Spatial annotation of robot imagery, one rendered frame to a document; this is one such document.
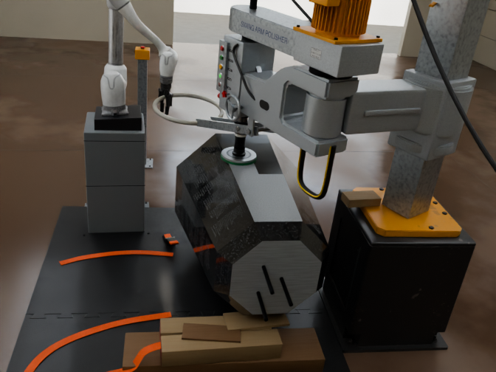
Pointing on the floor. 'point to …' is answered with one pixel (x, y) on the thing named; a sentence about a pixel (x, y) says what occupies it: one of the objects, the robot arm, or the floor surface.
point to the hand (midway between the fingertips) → (164, 109)
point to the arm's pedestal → (114, 178)
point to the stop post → (143, 90)
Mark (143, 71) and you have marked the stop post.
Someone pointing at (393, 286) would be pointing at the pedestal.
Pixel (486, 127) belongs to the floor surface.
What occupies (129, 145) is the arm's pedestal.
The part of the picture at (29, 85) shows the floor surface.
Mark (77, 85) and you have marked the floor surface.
